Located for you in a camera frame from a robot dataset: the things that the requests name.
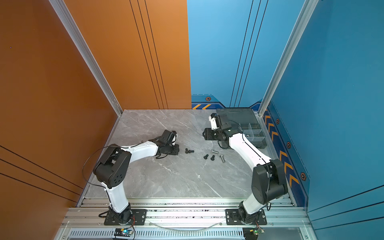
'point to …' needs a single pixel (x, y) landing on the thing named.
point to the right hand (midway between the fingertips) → (205, 133)
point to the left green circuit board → (123, 232)
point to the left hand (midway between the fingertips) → (179, 148)
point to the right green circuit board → (252, 233)
